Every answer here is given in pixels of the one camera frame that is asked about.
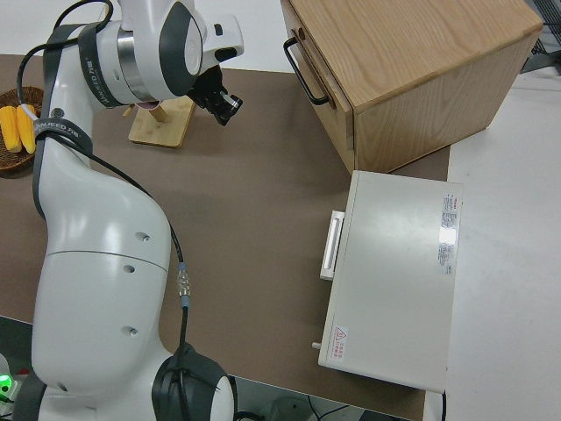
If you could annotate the wooden drawer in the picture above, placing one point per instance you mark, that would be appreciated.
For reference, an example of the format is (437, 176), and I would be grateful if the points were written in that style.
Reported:
(326, 123)

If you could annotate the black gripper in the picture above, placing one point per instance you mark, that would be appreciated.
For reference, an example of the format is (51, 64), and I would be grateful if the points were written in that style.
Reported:
(208, 90)

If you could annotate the red warning sticker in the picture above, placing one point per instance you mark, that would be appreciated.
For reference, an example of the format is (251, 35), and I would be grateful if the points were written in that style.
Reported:
(341, 340)

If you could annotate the white toaster oven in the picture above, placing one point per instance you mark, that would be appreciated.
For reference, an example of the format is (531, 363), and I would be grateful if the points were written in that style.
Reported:
(394, 272)

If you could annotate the round brown wicker tray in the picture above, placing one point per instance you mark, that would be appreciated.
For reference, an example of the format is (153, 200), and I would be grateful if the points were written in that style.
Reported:
(13, 164)

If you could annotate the white text label sticker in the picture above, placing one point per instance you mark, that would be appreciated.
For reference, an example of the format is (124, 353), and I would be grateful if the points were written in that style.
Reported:
(449, 232)

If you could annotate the wooden drawer cabinet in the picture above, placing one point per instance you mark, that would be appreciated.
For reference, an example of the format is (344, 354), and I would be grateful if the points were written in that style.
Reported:
(438, 66)

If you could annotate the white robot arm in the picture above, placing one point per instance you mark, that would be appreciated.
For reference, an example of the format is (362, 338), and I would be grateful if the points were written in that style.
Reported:
(101, 245)

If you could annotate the black mesh object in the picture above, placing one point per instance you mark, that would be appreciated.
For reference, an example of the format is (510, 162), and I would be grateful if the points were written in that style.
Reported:
(550, 44)

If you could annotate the brown table mat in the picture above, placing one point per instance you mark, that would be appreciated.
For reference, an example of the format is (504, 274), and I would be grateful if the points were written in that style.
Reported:
(263, 197)

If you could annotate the wooden peg stand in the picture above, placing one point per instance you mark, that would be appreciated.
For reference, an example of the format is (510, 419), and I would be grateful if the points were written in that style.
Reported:
(158, 129)

